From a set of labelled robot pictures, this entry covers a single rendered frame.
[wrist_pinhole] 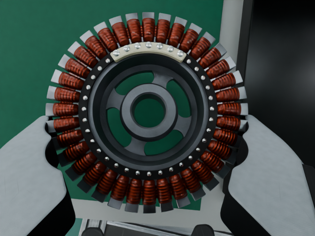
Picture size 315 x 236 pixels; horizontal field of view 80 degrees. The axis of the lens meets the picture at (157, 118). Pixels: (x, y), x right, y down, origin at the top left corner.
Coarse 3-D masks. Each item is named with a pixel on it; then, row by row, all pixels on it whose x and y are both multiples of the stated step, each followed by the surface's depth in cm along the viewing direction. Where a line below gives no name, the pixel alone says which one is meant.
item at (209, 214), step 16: (224, 0) 19; (240, 0) 19; (224, 16) 19; (240, 16) 19; (224, 32) 19; (208, 192) 19; (80, 208) 19; (96, 208) 19; (112, 208) 19; (176, 208) 19; (208, 208) 19; (160, 224) 19; (176, 224) 19; (192, 224) 19; (208, 224) 19; (224, 224) 19
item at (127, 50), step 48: (96, 48) 10; (144, 48) 10; (192, 48) 11; (48, 96) 10; (96, 96) 11; (144, 96) 12; (192, 96) 12; (240, 96) 11; (96, 144) 10; (144, 144) 12; (192, 144) 10; (96, 192) 10; (144, 192) 10; (192, 192) 10
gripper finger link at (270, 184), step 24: (240, 144) 9; (264, 144) 9; (240, 168) 7; (264, 168) 7; (288, 168) 8; (240, 192) 6; (264, 192) 6; (288, 192) 6; (240, 216) 6; (264, 216) 6; (288, 216) 6; (312, 216) 6
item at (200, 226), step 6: (90, 228) 5; (96, 228) 5; (198, 228) 5; (204, 228) 5; (210, 228) 5; (84, 234) 5; (90, 234) 5; (96, 234) 5; (102, 234) 5; (192, 234) 5; (198, 234) 5; (204, 234) 5; (210, 234) 5
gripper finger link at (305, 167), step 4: (304, 164) 8; (304, 168) 8; (308, 168) 8; (312, 168) 8; (304, 172) 7; (308, 172) 7; (312, 172) 7; (308, 176) 7; (312, 176) 7; (308, 180) 7; (312, 180) 7; (308, 184) 7; (312, 184) 7; (312, 188) 7; (312, 192) 7; (312, 196) 6; (312, 200) 6
